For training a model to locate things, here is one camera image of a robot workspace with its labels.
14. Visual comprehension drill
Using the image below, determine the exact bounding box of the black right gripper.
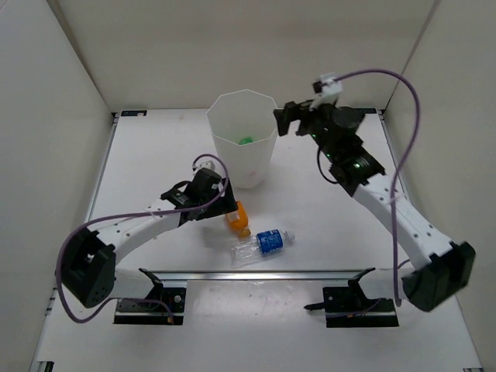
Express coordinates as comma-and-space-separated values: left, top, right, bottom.
275, 96, 340, 163

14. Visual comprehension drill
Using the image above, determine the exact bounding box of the orange juice bottle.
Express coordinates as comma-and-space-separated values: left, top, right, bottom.
225, 201, 251, 238

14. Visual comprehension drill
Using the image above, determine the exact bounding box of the green plastic bottle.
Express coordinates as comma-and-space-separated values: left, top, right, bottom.
238, 136, 253, 146

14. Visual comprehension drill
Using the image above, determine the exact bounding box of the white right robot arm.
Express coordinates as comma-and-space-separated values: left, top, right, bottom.
274, 101, 476, 312

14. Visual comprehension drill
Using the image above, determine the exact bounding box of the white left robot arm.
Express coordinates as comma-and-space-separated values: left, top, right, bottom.
56, 168, 237, 310

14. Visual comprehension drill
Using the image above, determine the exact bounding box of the white octagonal bin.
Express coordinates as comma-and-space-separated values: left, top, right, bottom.
206, 89, 277, 189

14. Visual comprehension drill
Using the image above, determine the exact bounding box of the dark right corner sticker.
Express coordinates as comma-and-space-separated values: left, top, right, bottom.
357, 108, 377, 115

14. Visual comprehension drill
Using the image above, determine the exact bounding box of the dark corner sticker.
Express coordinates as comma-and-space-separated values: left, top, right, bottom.
120, 110, 147, 117
357, 108, 377, 115

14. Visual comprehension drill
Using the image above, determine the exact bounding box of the clear bottle blue label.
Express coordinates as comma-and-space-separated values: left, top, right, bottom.
230, 229, 295, 267

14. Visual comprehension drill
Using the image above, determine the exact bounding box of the dark left corner sticker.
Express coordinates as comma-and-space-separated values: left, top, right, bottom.
120, 110, 147, 117

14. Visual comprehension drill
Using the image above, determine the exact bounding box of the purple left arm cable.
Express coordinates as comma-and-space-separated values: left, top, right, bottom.
55, 154, 230, 323

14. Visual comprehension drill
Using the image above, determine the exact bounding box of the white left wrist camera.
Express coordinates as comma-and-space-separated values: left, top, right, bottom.
192, 160, 215, 174

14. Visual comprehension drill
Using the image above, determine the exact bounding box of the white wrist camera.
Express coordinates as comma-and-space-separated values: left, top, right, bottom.
192, 160, 215, 174
309, 72, 343, 111

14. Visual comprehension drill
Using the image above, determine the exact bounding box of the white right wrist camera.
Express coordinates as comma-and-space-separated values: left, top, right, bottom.
309, 72, 343, 111

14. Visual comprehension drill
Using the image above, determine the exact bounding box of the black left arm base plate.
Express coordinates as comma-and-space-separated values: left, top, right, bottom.
113, 281, 187, 326

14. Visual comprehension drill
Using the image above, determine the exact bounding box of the aluminium table edge rail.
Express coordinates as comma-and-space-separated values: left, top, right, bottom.
151, 270, 362, 281

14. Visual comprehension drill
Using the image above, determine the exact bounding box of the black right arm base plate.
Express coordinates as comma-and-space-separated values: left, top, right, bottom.
322, 287, 399, 329

